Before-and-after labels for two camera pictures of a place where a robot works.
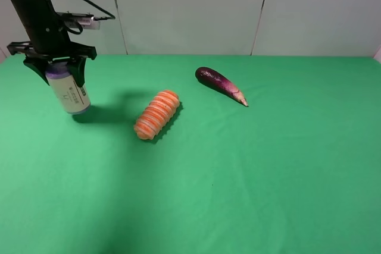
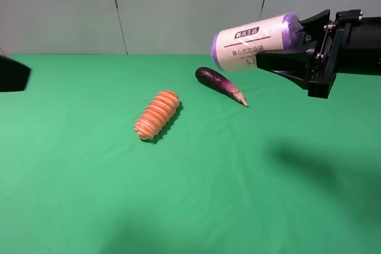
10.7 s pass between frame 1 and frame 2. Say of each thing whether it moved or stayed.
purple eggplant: stayed
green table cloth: stayed
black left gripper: moved
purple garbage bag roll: moved
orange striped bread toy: stayed
